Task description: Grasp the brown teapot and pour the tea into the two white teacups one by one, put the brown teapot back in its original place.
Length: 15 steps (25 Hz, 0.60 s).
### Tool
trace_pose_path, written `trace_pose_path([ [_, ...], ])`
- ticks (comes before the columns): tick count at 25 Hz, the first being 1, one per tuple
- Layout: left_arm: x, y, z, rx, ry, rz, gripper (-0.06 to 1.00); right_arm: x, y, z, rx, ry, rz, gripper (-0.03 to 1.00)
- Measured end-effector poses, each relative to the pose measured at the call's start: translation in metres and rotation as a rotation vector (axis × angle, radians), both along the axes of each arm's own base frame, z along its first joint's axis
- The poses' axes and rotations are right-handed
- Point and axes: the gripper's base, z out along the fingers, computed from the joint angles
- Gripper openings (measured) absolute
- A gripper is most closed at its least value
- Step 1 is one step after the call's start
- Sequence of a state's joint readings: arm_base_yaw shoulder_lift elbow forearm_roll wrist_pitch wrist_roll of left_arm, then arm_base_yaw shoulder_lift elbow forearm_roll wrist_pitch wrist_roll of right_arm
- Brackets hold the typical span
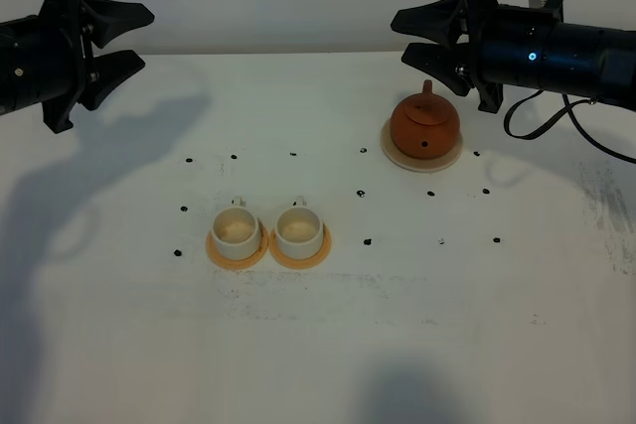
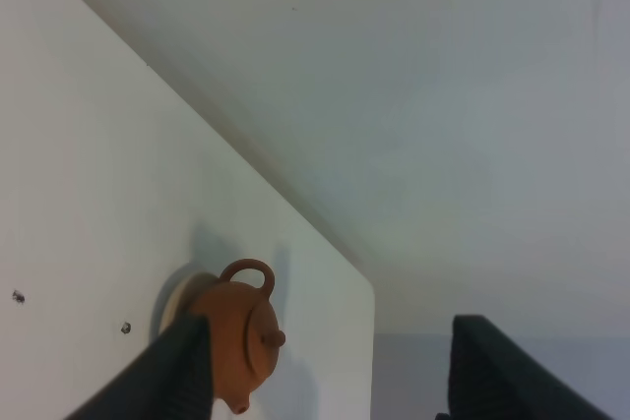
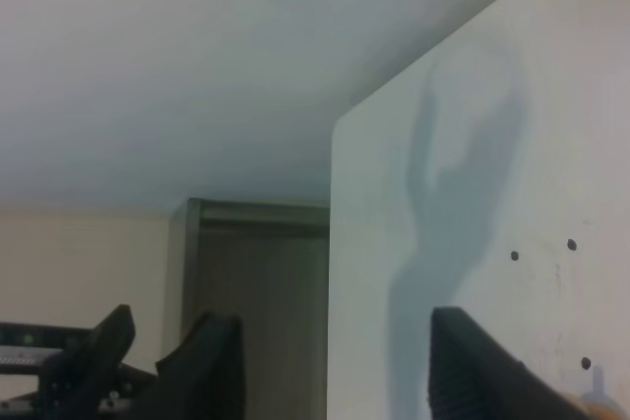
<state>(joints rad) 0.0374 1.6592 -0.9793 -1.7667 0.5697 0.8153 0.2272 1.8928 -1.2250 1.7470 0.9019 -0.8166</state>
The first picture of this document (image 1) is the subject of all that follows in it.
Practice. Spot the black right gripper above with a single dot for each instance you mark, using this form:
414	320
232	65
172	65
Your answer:
505	44

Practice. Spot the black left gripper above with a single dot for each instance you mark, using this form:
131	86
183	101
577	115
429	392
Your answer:
42	58

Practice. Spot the brown clay teapot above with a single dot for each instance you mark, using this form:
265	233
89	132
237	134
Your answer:
425	126

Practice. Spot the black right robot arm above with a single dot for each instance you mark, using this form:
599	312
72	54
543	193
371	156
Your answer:
597	63

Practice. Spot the cream round teapot coaster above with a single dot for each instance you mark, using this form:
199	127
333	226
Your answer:
428	166

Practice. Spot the left white teacup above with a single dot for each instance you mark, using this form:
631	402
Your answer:
236	231

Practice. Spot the white teacup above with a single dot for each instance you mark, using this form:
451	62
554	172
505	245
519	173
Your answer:
236	231
299	231

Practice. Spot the right white teacup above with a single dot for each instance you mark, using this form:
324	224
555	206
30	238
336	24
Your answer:
299	231

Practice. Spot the left orange round coaster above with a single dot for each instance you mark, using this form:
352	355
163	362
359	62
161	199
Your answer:
235	265

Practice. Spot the orange round coaster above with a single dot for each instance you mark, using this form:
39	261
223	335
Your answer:
235	265
300	264

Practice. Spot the right orange round coaster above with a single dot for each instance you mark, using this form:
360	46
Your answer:
300	264

